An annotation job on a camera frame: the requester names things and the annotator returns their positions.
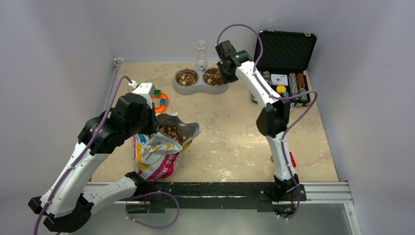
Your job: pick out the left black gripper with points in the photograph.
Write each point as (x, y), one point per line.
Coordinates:
(153, 122)

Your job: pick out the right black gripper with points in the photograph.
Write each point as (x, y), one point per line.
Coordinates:
(225, 79)

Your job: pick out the pet food bag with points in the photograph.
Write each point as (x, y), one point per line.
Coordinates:
(157, 156)

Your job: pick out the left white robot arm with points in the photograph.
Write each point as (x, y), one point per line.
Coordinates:
(66, 206)

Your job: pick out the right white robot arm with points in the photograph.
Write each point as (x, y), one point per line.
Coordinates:
(273, 118)

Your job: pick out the grey double pet bowl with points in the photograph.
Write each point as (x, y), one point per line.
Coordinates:
(189, 81)

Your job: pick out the clear water bottle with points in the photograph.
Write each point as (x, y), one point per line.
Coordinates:
(201, 57)

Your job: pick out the orange green toy block piece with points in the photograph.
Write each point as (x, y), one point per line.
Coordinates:
(163, 101)

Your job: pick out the black poker chip case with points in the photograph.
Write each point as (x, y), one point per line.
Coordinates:
(284, 61)

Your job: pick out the red yellow toy block car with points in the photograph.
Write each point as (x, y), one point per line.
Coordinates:
(291, 157)

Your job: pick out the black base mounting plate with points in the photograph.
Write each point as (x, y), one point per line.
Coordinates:
(226, 196)

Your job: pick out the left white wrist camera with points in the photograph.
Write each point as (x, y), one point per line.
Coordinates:
(146, 90)

